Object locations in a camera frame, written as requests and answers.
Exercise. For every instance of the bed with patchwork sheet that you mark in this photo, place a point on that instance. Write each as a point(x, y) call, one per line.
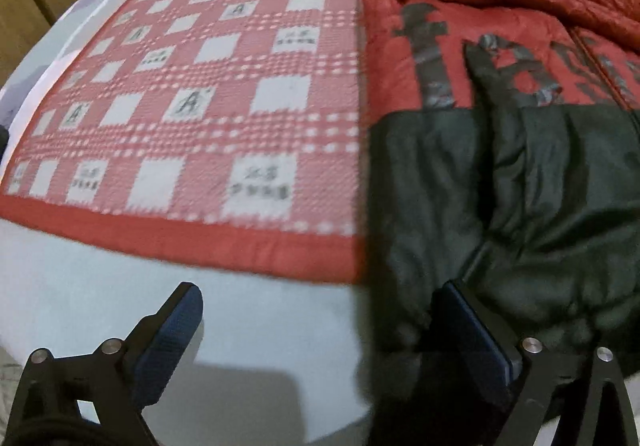
point(250, 326)

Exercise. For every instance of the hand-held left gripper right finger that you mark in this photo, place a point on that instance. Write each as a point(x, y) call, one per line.
point(480, 341)

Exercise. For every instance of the red and black puffer jacket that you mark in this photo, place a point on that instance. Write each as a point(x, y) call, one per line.
point(500, 176)

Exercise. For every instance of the wooden wardrobe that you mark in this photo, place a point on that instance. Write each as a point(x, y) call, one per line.
point(30, 1)

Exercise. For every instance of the red checked mat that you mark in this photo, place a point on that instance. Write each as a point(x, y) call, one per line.
point(200, 76)

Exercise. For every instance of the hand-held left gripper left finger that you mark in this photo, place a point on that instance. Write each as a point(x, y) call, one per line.
point(170, 331)

